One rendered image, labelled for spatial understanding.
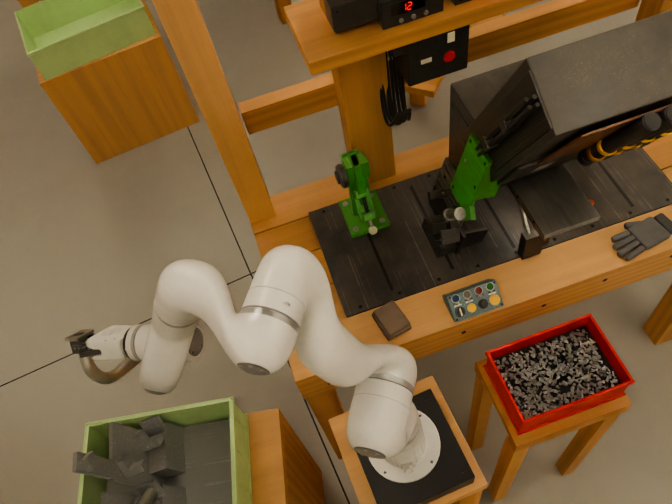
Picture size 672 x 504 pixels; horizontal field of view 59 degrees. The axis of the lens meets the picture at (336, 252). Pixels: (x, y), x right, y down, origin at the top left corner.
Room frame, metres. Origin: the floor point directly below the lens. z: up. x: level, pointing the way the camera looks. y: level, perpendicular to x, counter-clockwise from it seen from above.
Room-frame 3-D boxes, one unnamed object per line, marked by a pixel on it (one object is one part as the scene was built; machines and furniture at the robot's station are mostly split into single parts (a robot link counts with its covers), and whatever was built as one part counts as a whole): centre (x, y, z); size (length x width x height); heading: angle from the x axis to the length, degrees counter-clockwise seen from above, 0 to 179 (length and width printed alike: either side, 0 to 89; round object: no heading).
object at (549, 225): (0.99, -0.60, 1.11); 0.39 x 0.16 x 0.03; 5
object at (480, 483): (0.42, -0.04, 0.83); 0.32 x 0.32 x 0.04; 9
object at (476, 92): (1.23, -0.60, 1.07); 0.30 x 0.18 x 0.34; 95
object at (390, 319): (0.77, -0.11, 0.91); 0.10 x 0.08 x 0.03; 16
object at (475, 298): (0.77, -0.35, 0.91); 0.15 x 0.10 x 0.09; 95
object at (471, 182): (1.01, -0.44, 1.17); 0.13 x 0.12 x 0.20; 95
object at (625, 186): (1.08, -0.51, 0.89); 1.10 x 0.42 x 0.02; 95
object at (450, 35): (1.28, -0.38, 1.42); 0.17 x 0.12 x 0.15; 95
